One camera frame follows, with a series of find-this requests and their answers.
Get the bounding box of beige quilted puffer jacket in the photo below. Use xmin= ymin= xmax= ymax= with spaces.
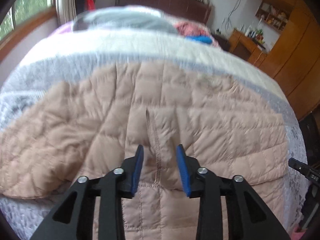
xmin=1 ymin=61 xmax=287 ymax=239

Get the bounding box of wooden wardrobe cabinet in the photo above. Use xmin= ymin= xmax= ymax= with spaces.
xmin=259 ymin=0 xmax=319 ymax=120

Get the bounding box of grey white quilted bedspread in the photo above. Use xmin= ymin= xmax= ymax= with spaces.
xmin=1 ymin=29 xmax=308 ymax=239

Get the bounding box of wooden side desk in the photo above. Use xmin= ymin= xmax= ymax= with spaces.
xmin=228 ymin=29 xmax=267 ymax=67

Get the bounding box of blue folded cloth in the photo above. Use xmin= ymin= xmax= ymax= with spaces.
xmin=185 ymin=35 xmax=213 ymax=44

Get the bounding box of red pink folded cloth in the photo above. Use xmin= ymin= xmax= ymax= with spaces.
xmin=174 ymin=21 xmax=221 ymax=49

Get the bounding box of grey pillow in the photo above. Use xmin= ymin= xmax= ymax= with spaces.
xmin=72 ymin=5 xmax=178 ymax=35

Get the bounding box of dark wooden headboard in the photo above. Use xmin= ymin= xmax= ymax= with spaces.
xmin=115 ymin=0 xmax=212 ymax=24

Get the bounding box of wooden framed window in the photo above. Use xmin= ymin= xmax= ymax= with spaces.
xmin=1 ymin=0 xmax=57 ymax=61

